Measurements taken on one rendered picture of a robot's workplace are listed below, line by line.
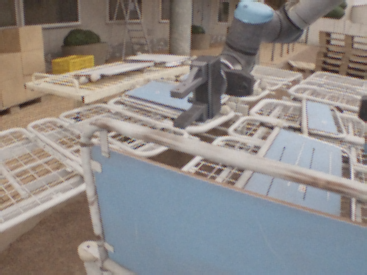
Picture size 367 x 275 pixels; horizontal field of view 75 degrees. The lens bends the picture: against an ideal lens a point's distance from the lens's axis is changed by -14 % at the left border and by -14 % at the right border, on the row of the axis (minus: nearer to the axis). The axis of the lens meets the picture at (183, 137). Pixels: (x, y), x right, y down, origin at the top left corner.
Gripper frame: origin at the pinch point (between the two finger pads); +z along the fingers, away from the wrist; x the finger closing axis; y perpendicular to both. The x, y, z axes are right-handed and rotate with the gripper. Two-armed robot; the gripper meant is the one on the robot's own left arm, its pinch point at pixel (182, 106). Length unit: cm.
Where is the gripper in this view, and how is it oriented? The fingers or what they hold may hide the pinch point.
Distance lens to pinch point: 52.6
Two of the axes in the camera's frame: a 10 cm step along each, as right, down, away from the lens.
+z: -5.0, 4.9, -7.2
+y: -8.7, -2.2, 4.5
